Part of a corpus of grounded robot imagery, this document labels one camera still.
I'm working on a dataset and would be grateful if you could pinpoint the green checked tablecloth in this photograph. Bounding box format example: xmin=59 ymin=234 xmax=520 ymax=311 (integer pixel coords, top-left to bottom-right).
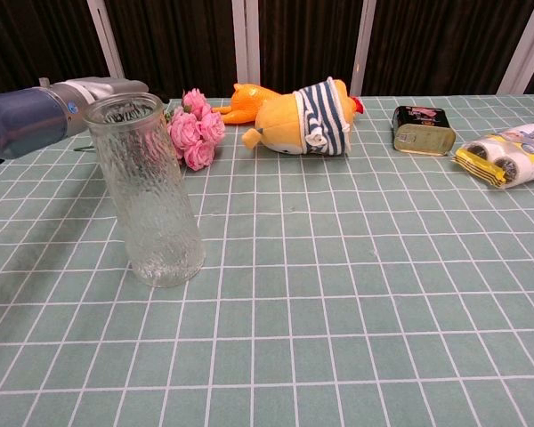
xmin=0 ymin=93 xmax=534 ymax=427

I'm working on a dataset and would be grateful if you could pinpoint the white frame post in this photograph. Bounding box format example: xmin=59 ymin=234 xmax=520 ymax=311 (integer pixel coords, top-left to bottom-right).
xmin=496 ymin=0 xmax=534 ymax=95
xmin=231 ymin=0 xmax=262 ymax=97
xmin=349 ymin=0 xmax=378 ymax=97
xmin=87 ymin=0 xmax=126 ymax=80

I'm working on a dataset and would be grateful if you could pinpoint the yellow plush striped shirt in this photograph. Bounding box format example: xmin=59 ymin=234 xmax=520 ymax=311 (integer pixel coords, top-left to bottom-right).
xmin=241 ymin=76 xmax=353 ymax=158

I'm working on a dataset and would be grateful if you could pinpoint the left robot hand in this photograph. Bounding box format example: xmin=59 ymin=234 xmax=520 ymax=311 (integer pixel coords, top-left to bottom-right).
xmin=64 ymin=77 xmax=150 ymax=108

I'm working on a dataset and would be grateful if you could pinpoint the textured clear glass vase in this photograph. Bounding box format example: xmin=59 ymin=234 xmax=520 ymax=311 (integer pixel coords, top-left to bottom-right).
xmin=82 ymin=92 xmax=206 ymax=288

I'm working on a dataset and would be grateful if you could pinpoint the white rolls yellow pack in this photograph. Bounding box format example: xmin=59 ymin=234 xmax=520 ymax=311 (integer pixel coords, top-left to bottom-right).
xmin=452 ymin=120 xmax=534 ymax=191

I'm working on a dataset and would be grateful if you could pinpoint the pink rose bouquet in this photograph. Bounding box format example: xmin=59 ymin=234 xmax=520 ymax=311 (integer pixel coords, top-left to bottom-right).
xmin=74 ymin=87 xmax=227 ymax=173

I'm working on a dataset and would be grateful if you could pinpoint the black gold tin can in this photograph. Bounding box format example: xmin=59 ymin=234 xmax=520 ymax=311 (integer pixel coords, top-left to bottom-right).
xmin=392 ymin=105 xmax=457 ymax=157

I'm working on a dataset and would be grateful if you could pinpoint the black pleated curtain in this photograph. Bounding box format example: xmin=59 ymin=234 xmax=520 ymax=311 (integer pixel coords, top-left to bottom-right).
xmin=0 ymin=0 xmax=534 ymax=104

